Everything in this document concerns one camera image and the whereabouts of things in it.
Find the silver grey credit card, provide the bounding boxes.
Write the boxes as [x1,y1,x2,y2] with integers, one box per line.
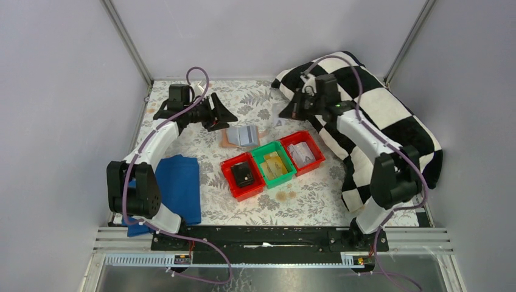
[272,103,286,127]

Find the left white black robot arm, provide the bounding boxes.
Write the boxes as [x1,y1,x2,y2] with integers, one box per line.
[106,83,238,235]

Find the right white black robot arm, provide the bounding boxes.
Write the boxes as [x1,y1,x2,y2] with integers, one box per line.
[279,74,423,235]

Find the silver white credit cards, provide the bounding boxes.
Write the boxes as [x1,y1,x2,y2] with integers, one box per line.
[287,142,316,168]

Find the black card stack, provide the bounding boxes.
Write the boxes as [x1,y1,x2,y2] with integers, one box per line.
[231,161,255,188]

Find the gold credit cards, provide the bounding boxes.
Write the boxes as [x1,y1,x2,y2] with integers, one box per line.
[260,151,288,181]

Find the black white checkered blanket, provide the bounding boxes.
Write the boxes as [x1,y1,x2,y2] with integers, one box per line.
[271,51,444,214]

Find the right red plastic bin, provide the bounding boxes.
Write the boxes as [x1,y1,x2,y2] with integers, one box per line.
[279,131,326,176]

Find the red plastic bin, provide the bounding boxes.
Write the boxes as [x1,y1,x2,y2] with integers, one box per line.
[221,152,266,202]
[279,131,326,176]

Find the green plastic bin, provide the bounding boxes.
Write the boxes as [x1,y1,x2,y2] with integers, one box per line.
[251,141,297,189]

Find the floral patterned table mat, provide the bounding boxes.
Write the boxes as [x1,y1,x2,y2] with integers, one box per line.
[113,79,420,228]

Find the blue folded cloth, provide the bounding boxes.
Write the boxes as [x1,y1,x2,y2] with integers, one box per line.
[121,155,203,238]

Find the left red plastic bin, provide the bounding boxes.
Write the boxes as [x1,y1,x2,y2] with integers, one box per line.
[221,152,266,202]

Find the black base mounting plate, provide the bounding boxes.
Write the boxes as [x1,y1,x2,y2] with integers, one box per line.
[150,225,390,253]

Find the aluminium frame rail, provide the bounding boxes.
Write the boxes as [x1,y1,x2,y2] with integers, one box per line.
[93,226,455,269]

